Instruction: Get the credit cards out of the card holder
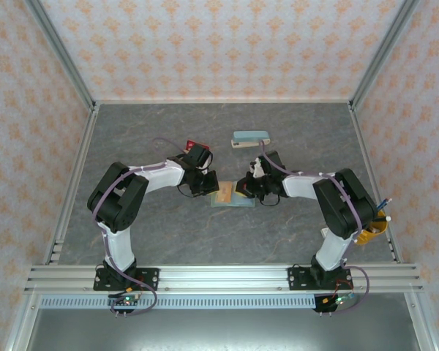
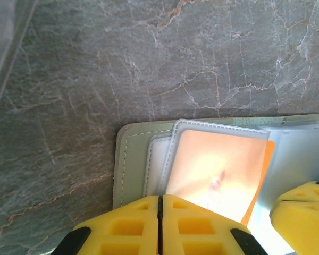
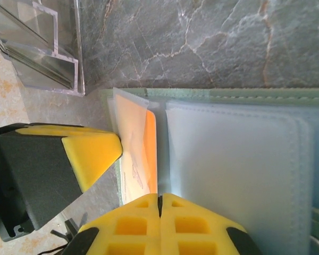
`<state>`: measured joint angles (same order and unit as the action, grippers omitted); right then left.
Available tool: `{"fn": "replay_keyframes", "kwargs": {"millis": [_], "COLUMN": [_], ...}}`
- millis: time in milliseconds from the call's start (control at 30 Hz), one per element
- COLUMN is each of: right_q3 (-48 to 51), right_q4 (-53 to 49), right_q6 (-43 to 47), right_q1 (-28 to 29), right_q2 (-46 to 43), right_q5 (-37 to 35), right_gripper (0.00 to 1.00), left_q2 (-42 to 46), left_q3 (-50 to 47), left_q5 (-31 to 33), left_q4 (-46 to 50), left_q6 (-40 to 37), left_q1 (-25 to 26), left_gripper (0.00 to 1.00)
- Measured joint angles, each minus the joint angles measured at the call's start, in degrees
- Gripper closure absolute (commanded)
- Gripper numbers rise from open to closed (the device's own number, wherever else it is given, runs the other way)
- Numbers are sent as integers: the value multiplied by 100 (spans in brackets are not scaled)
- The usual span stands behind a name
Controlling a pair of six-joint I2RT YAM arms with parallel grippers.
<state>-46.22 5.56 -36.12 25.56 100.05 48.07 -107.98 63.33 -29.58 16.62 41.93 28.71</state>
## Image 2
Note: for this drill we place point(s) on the orange plastic card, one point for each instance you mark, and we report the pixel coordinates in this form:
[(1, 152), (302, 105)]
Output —
[(215, 159)]

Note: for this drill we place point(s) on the green leather card holder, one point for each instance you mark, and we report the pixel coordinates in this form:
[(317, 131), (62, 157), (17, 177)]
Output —
[(133, 164)]

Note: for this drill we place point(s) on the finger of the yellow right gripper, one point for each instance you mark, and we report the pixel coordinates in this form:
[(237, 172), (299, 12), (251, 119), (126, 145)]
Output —
[(305, 228), (308, 192)]

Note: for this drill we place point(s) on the clear acrylic card stand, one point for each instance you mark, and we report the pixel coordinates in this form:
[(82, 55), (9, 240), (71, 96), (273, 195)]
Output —
[(0, 40)]

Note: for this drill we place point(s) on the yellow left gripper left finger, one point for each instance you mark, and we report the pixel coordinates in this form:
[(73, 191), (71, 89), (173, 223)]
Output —
[(122, 228)]

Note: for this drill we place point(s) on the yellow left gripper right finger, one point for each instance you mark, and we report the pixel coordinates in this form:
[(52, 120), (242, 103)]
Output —
[(199, 228)]

